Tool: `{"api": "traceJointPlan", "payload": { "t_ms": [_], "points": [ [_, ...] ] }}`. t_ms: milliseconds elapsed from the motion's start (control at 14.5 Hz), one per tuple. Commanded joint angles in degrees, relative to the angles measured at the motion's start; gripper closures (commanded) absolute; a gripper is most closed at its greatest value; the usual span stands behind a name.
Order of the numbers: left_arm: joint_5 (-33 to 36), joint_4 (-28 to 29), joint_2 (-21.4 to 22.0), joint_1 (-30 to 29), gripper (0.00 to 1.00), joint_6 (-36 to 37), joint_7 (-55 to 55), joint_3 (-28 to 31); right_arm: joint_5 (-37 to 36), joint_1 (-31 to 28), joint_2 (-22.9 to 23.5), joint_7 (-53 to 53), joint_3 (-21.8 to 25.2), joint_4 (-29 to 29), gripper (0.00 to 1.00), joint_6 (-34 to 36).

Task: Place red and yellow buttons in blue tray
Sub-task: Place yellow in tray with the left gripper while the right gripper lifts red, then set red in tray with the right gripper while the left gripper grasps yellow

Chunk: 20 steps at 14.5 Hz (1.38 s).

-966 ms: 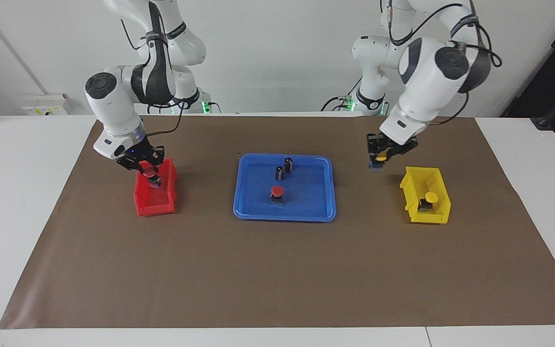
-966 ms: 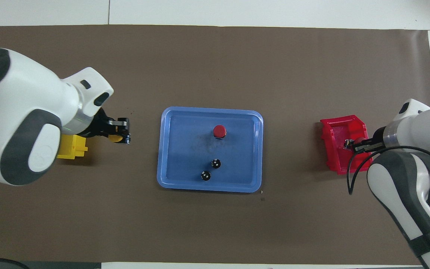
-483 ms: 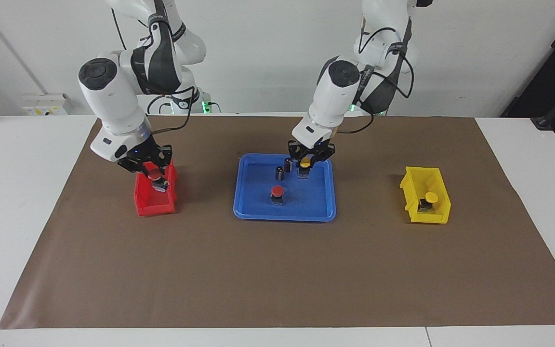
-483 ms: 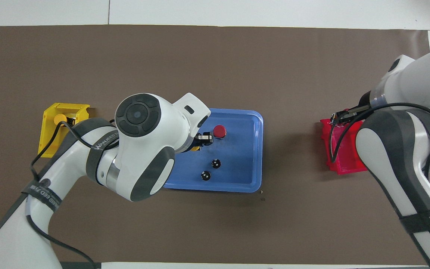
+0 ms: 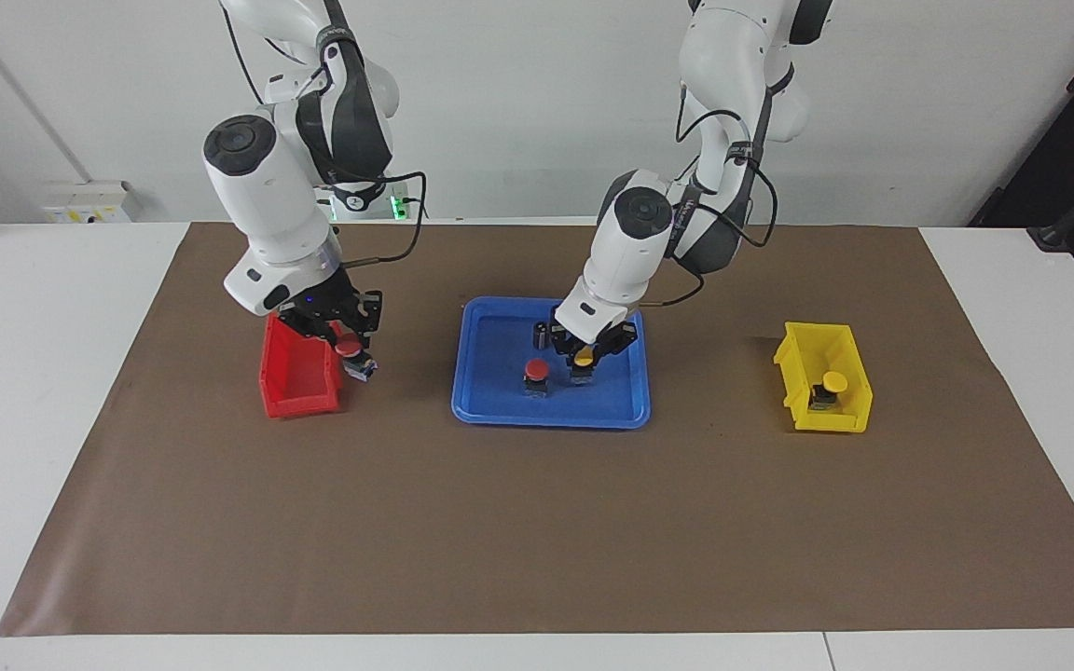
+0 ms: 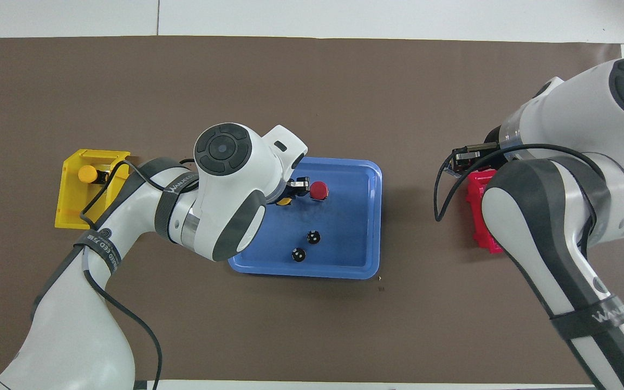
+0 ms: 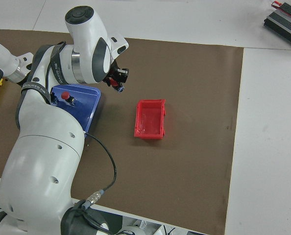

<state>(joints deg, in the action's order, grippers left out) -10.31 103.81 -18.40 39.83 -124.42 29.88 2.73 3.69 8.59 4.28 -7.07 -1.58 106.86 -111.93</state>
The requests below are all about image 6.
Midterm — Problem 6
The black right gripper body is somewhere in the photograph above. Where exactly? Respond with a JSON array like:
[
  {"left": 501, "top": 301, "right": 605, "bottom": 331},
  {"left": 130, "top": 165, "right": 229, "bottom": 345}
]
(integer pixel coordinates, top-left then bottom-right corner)
[{"left": 477, "top": 142, "right": 503, "bottom": 174}]

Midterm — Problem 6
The blue plastic tray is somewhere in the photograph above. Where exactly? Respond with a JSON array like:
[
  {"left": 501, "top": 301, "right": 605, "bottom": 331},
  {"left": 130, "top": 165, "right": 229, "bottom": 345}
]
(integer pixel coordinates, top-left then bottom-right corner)
[{"left": 227, "top": 157, "right": 383, "bottom": 280}]

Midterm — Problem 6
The red plastic bin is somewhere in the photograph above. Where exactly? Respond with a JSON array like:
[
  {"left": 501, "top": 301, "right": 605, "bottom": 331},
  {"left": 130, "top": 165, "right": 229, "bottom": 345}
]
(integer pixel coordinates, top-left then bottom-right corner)
[{"left": 465, "top": 169, "right": 508, "bottom": 254}]

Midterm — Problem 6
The brown table mat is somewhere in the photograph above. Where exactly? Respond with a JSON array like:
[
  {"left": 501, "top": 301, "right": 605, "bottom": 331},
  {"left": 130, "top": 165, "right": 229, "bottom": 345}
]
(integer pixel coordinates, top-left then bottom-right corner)
[{"left": 0, "top": 36, "right": 624, "bottom": 383}]

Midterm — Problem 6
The yellow plastic bin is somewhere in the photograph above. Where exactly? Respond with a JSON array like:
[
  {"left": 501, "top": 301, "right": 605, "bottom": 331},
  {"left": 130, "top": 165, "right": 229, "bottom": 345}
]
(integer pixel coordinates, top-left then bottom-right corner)
[{"left": 55, "top": 149, "right": 131, "bottom": 229}]

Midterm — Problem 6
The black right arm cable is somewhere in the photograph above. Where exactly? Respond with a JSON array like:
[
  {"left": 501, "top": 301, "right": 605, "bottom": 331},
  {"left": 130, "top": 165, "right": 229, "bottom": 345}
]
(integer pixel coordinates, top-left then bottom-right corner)
[{"left": 434, "top": 144, "right": 599, "bottom": 250}]

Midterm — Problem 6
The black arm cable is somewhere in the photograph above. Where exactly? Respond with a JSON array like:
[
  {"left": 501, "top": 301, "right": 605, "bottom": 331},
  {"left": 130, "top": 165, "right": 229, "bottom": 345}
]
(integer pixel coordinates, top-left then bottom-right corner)
[
  {"left": 79, "top": 159, "right": 164, "bottom": 390},
  {"left": 434, "top": 144, "right": 599, "bottom": 250}
]

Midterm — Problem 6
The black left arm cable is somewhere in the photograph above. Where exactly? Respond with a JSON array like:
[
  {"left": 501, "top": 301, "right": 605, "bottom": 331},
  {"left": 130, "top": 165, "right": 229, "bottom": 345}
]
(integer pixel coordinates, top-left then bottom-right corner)
[{"left": 79, "top": 159, "right": 164, "bottom": 390}]

